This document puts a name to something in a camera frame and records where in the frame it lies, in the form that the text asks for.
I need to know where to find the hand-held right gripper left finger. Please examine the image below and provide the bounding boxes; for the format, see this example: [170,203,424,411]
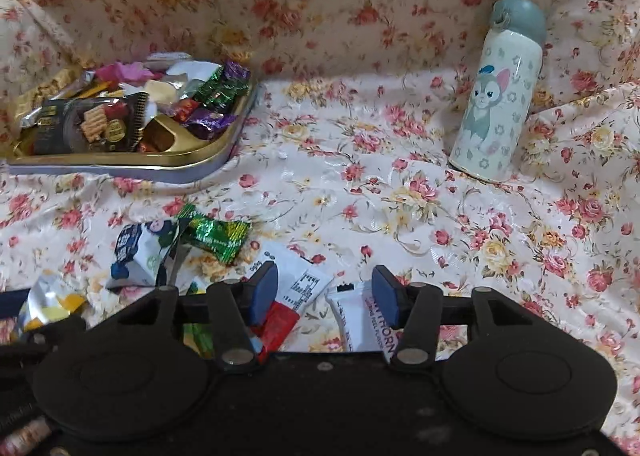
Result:
[107,261,279,373]

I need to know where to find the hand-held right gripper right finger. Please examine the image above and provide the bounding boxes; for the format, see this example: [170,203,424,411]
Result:
[371,264,534,370]

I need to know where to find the white snack bar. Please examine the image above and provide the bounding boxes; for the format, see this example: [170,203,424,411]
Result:
[324,283,402,355]

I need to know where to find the red white snack packet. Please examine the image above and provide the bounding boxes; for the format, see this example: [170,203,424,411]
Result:
[247,241,335,353]

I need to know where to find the green foil candy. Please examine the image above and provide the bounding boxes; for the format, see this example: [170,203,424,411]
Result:
[177,203,251,265]

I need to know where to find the gold tin tray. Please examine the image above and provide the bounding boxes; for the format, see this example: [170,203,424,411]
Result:
[7,53,259,185]

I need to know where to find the yellow white snack packet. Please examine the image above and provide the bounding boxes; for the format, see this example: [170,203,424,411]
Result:
[19,270,89,333]

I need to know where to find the blue white snack packet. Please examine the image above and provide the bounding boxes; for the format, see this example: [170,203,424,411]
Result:
[109,218,182,288]

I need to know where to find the floral printed cloth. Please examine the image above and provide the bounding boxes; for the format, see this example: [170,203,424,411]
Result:
[0,0,640,456]

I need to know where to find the cat print thermos bottle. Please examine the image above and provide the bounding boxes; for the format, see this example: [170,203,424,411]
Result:
[447,0,547,186]

